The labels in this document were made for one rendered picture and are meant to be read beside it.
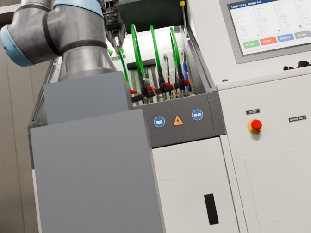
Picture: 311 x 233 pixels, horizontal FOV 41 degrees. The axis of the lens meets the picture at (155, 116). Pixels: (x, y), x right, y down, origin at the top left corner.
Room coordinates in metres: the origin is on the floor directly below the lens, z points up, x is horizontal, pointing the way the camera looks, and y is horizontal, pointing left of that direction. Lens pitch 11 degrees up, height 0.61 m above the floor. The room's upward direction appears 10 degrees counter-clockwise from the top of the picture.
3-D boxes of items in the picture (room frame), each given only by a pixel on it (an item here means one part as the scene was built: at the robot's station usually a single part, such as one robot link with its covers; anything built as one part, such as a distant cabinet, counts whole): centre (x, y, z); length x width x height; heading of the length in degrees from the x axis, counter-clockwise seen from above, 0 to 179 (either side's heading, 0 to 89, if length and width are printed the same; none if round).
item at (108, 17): (1.59, 0.10, 1.38); 0.09 x 0.08 x 0.12; 178
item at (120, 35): (1.60, 0.09, 1.27); 0.06 x 0.03 x 0.09; 178
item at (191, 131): (1.47, 0.11, 0.87); 0.62 x 0.04 x 0.16; 88
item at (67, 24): (0.97, 0.15, 1.07); 0.13 x 0.12 x 0.14; 74
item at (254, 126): (1.41, -0.33, 0.80); 0.05 x 0.04 x 0.05; 88
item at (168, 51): (1.96, -0.14, 1.20); 0.13 x 0.03 x 0.31; 88
